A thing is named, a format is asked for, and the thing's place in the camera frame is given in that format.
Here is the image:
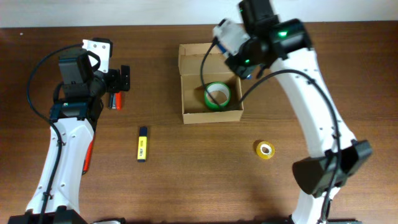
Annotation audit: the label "orange pen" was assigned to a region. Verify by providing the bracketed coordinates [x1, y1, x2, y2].
[82, 138, 95, 175]

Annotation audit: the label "yellow tape roll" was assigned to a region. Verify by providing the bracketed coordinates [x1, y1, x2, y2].
[256, 141, 275, 159]

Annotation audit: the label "open cardboard box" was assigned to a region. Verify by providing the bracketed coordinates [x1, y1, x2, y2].
[178, 43, 244, 124]

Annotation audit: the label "orange and grey battery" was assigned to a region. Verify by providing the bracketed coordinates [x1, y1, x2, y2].
[108, 92, 122, 110]

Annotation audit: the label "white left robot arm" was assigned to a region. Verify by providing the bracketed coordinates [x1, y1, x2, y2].
[8, 38, 130, 223]

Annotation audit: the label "yellow highlighter pen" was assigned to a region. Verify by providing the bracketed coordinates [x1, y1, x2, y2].
[137, 126, 147, 162]

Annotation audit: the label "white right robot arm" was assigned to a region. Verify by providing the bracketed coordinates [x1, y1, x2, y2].
[213, 1, 373, 223]

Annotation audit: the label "green tape roll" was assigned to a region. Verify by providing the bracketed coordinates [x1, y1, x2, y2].
[204, 82, 231, 111]

